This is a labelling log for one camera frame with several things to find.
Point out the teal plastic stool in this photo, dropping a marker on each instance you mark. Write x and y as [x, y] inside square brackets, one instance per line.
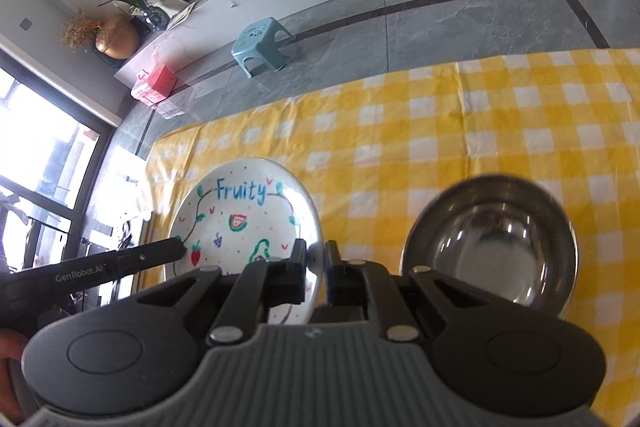
[257, 34]

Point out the gold vase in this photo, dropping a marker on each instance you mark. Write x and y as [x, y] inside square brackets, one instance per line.
[117, 38]

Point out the person's left hand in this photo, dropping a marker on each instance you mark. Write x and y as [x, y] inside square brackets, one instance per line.
[10, 372]

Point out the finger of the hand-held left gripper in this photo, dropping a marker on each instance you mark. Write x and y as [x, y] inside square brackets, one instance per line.
[155, 254]

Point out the dried flower bunch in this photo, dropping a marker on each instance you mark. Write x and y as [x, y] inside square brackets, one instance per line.
[80, 29]

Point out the wall socket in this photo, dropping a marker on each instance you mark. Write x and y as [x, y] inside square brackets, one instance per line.
[24, 24]

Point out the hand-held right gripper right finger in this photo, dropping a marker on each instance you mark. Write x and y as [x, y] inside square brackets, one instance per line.
[340, 278]

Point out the black window frame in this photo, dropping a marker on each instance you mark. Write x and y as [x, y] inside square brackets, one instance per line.
[60, 88]

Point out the yellow checkered tablecloth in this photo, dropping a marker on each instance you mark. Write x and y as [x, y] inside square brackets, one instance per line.
[400, 132]

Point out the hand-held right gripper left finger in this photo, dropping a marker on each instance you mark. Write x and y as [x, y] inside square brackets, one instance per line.
[286, 278]

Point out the white fruit-print plate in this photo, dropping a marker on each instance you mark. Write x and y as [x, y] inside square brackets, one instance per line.
[225, 227]

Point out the pink box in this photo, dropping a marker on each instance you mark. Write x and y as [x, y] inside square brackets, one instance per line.
[157, 82]

